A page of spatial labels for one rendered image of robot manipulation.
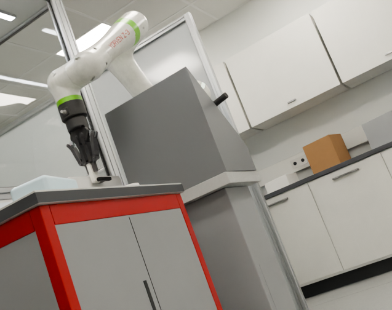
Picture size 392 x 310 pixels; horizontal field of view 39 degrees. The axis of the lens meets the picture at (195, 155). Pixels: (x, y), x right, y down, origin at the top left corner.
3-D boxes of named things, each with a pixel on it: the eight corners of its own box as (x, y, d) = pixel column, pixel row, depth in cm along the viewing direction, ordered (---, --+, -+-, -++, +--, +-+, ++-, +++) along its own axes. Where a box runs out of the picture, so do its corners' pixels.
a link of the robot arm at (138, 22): (143, 42, 235) (119, 24, 234) (157, 19, 228) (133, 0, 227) (127, 58, 220) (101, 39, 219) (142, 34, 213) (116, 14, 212)
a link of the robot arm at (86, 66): (120, 55, 220) (102, 32, 217) (141, 40, 215) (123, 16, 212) (79, 93, 191) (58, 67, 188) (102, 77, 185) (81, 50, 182)
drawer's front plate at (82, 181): (128, 203, 204) (119, 175, 207) (78, 208, 179) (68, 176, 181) (125, 205, 205) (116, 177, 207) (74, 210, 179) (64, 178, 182)
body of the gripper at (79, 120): (59, 123, 193) (67, 148, 191) (77, 113, 189) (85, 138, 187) (73, 125, 199) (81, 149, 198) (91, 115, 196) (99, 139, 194)
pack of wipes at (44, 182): (48, 209, 135) (43, 192, 136) (82, 194, 133) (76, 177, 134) (12, 208, 120) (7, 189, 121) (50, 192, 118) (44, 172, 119)
